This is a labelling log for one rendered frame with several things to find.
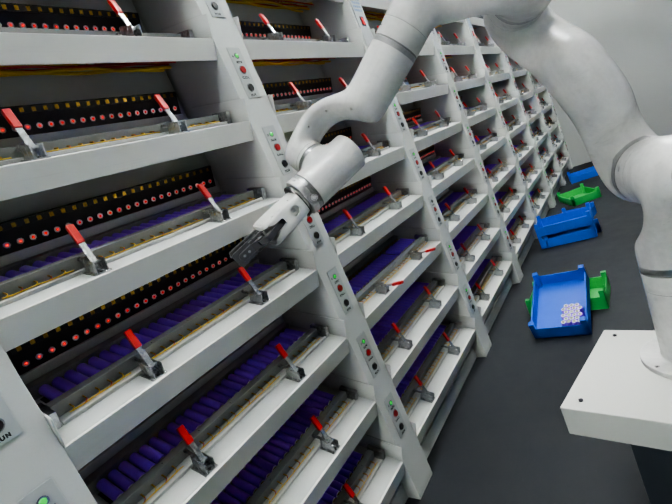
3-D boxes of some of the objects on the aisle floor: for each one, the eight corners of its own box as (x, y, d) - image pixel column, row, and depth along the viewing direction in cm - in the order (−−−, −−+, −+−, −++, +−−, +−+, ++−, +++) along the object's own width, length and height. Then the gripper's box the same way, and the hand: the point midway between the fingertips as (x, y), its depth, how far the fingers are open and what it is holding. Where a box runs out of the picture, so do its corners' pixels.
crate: (592, 334, 152) (585, 320, 149) (534, 338, 165) (527, 325, 161) (589, 277, 172) (583, 264, 168) (538, 285, 184) (531, 272, 181)
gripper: (279, 185, 90) (216, 243, 86) (302, 181, 75) (227, 251, 71) (301, 210, 93) (241, 268, 89) (327, 211, 77) (257, 281, 74)
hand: (242, 253), depth 80 cm, fingers open, 3 cm apart
